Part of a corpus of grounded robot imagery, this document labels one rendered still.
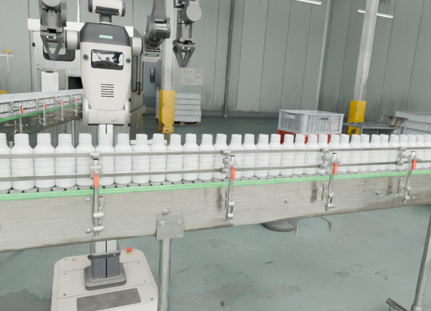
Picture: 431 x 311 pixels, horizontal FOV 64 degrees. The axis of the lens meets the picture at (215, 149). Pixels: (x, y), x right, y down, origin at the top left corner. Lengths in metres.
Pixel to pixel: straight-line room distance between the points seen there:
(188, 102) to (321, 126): 7.43
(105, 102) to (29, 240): 0.78
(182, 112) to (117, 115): 9.09
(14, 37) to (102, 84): 11.61
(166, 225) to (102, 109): 0.73
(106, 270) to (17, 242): 0.87
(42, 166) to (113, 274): 1.01
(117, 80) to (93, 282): 1.04
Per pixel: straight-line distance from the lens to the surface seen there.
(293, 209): 1.46
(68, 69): 5.00
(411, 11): 14.19
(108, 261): 1.98
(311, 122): 3.71
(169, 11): 9.19
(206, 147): 1.23
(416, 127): 8.52
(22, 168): 1.16
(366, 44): 11.49
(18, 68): 13.24
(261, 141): 1.34
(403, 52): 14.02
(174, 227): 1.24
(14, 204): 1.17
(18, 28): 13.30
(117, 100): 1.73
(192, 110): 10.89
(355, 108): 11.39
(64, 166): 1.15
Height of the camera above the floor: 1.35
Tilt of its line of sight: 11 degrees down
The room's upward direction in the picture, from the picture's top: 4 degrees clockwise
